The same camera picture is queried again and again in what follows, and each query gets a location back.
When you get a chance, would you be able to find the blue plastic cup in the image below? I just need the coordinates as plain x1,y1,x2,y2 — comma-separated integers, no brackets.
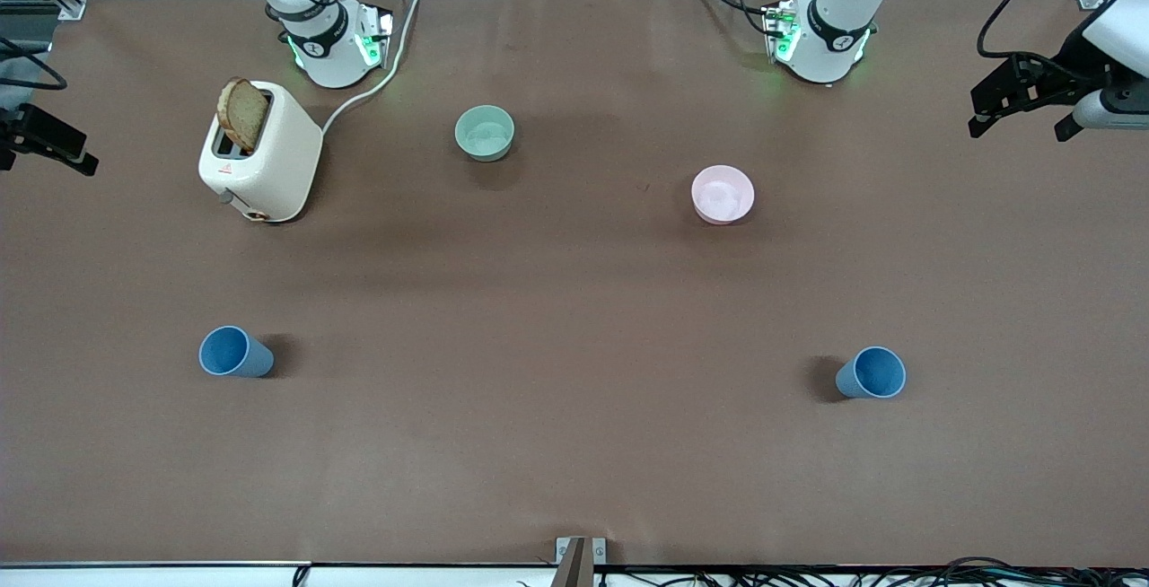
835,346,908,400
198,325,276,379

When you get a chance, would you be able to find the brown toast slice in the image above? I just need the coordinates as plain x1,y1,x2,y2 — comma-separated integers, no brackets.
216,77,270,154

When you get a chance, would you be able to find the cream white toaster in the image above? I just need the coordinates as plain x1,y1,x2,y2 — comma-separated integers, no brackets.
197,80,324,223

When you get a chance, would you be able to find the green lit connector board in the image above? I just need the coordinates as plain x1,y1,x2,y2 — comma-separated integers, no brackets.
763,0,802,63
355,2,396,67

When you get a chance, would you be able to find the pale pink bowl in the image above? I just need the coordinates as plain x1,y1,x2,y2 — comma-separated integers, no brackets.
691,165,756,225

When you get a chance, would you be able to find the mint green bowl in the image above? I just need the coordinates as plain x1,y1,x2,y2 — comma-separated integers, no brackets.
454,105,516,162

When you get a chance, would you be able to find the white table edge strip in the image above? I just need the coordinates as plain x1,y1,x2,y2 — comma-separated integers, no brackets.
0,561,1149,587

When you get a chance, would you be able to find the white toaster power cord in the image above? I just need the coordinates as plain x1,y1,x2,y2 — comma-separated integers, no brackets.
320,0,430,135

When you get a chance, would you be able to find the black floor cable bundle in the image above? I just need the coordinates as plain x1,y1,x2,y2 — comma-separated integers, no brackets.
592,556,1149,587

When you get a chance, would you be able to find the metal table edge bracket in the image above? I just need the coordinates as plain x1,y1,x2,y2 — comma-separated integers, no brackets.
555,537,609,587

